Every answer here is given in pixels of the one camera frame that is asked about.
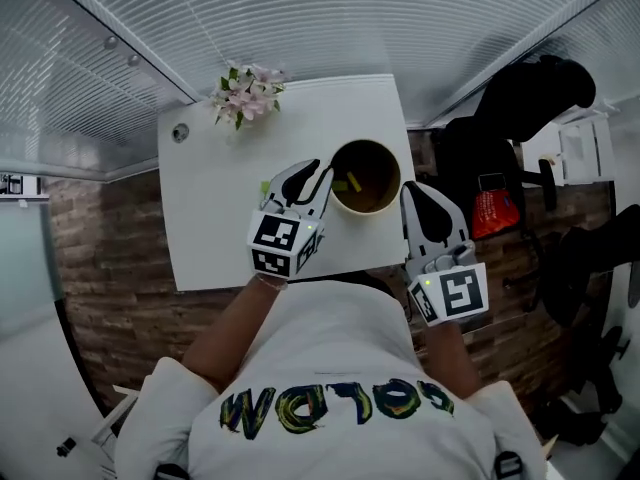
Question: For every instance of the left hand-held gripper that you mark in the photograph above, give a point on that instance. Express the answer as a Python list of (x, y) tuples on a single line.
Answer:
[(272, 240)]

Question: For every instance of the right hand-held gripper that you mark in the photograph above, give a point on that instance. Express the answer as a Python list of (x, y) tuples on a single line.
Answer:
[(460, 293)]

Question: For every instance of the green small block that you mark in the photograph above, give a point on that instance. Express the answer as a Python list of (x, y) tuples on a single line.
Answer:
[(265, 187)]

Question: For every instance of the yellow small block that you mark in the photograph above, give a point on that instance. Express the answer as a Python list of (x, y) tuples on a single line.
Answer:
[(354, 182)]

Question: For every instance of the person's left forearm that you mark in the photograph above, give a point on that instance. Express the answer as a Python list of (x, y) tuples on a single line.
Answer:
[(225, 338)]

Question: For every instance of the person's right forearm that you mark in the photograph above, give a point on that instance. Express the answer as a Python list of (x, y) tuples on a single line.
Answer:
[(452, 363)]

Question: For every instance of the orange plastic bag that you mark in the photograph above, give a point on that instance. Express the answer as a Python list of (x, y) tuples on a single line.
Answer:
[(495, 215)]

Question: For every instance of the dark flat phone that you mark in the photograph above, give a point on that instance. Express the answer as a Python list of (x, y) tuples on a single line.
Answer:
[(491, 182)]

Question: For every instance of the person's black trousers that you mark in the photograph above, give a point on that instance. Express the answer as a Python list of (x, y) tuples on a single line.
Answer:
[(375, 280)]

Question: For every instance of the round paper bucket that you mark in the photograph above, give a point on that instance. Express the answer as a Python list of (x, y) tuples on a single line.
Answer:
[(375, 168)]

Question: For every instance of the pink flowers in vase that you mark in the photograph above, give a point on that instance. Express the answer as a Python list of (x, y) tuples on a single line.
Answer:
[(247, 95)]

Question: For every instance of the black mesh office chair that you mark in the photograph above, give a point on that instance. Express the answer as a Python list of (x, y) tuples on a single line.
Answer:
[(580, 248)]

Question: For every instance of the person's white printed shirt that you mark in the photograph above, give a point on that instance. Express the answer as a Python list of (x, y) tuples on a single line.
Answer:
[(330, 348)]

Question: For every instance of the white window blinds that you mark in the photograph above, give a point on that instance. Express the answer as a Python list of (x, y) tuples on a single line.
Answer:
[(600, 53), (60, 93), (325, 23)]

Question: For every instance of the round metal door knob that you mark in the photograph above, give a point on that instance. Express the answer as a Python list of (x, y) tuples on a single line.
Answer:
[(134, 60), (110, 43)]

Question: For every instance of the black chair wheel base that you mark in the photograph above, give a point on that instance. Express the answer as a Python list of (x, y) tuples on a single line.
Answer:
[(595, 393)]

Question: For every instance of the frosted glass door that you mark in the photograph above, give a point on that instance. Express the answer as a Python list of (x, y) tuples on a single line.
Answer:
[(25, 268)]

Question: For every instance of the small black device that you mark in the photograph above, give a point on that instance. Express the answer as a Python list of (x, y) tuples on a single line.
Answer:
[(66, 447)]

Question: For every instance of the wall photo panel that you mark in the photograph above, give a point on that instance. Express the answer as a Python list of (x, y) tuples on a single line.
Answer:
[(17, 185)]

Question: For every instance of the white desk frame leg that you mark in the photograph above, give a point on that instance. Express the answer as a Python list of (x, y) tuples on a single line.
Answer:
[(117, 413)]

